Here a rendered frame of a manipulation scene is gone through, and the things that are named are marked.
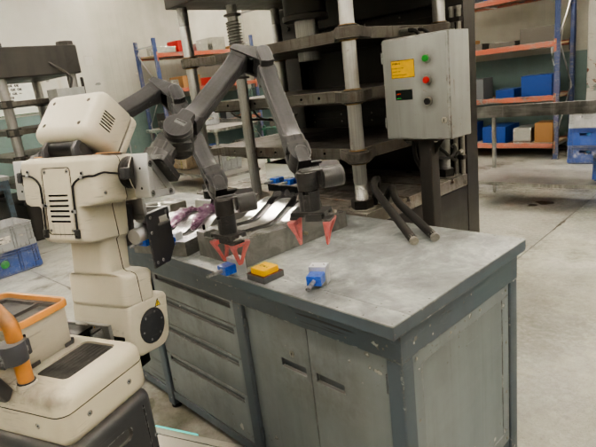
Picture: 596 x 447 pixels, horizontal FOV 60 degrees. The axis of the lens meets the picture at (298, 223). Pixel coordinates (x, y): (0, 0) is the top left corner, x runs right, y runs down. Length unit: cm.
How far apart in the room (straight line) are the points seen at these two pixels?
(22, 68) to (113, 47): 376
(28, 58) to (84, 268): 489
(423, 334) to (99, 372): 77
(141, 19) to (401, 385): 934
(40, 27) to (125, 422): 841
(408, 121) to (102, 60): 796
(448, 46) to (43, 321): 160
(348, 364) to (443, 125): 104
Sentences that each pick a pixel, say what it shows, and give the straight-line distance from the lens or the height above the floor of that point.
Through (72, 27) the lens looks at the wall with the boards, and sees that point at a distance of 960.
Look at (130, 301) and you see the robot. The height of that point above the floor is 83.
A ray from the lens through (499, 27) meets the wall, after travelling 837.
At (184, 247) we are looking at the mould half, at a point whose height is 83.
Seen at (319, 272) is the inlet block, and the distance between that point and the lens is 144.
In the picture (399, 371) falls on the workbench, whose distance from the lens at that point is 133.
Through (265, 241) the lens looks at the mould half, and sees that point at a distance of 171.
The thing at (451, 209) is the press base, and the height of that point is 63.
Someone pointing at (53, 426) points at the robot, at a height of 75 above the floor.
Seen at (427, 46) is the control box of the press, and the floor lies 142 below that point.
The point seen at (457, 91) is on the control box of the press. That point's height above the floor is 124.
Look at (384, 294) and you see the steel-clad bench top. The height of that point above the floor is 80.
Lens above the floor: 136
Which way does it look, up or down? 15 degrees down
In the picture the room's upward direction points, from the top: 7 degrees counter-clockwise
